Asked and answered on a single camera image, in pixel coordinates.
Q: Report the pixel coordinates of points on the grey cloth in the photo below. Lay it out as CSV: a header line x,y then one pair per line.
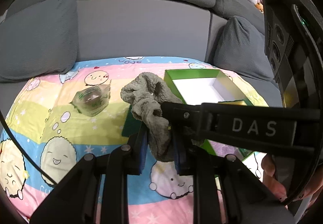
x,y
146,92

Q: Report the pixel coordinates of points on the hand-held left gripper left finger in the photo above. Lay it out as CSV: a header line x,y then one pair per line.
x,y
142,148

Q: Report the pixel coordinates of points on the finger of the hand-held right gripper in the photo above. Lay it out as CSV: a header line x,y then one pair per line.
x,y
181,114

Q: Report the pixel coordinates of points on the cartoon printed blanket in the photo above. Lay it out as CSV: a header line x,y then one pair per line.
x,y
75,125

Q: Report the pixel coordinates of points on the clear packet with green print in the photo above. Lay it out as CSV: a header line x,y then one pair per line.
x,y
92,101

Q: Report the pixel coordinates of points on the grey sofa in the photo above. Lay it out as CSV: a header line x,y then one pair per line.
x,y
141,32

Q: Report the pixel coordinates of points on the green cardboard box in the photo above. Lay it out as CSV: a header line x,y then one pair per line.
x,y
196,87

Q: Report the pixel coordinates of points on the grey throw cushion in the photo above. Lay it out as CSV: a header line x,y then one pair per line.
x,y
37,37
242,49

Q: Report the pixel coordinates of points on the dark green scouring pad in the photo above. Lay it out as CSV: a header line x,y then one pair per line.
x,y
130,123

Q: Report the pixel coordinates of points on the person's right hand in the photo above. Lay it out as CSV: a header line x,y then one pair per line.
x,y
271,176

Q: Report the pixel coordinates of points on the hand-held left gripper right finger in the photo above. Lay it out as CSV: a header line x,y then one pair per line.
x,y
177,155

